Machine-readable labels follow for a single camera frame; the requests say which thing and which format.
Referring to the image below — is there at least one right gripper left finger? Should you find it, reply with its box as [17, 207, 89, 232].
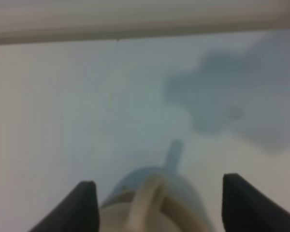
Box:
[31, 181, 100, 232]

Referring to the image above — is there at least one beige ceramic teapot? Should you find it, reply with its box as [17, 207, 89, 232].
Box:
[98, 172, 203, 232]

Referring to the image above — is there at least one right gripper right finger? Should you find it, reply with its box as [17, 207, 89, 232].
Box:
[221, 174, 290, 232]

